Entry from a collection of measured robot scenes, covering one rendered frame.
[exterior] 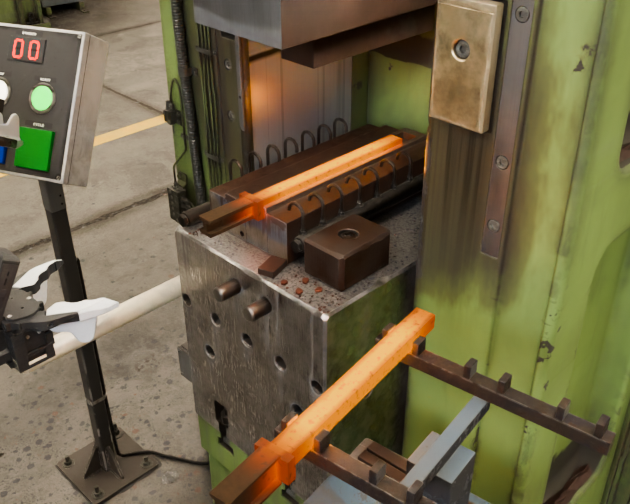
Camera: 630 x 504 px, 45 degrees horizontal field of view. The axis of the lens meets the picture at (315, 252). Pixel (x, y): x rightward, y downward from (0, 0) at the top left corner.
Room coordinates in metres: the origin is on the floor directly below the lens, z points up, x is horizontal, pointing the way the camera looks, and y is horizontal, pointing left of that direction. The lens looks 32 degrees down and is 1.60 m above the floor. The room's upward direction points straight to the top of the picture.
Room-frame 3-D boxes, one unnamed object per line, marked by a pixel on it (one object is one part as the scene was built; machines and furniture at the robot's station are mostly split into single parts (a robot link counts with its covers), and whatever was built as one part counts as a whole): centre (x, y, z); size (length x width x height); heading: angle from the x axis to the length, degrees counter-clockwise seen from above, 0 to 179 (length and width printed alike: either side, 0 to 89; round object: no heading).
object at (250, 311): (1.00, 0.09, 0.87); 0.04 x 0.03 x 0.03; 135
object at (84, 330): (0.82, 0.31, 0.98); 0.09 x 0.03 x 0.06; 99
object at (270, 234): (1.28, -0.03, 0.96); 0.42 x 0.20 x 0.09; 135
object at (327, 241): (1.05, -0.05, 0.95); 0.12 x 0.08 x 0.06; 135
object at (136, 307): (1.31, 0.42, 0.62); 0.44 x 0.05 x 0.05; 135
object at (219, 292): (1.05, 0.15, 0.87); 0.04 x 0.03 x 0.03; 135
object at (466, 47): (1.00, -0.20, 1.27); 0.09 x 0.02 x 0.17; 45
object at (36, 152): (1.32, 0.52, 1.01); 0.07 x 0.05 x 0.07; 70
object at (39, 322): (0.81, 0.35, 1.00); 0.09 x 0.05 x 0.02; 99
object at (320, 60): (1.29, -0.08, 1.24); 0.30 x 0.07 x 0.06; 135
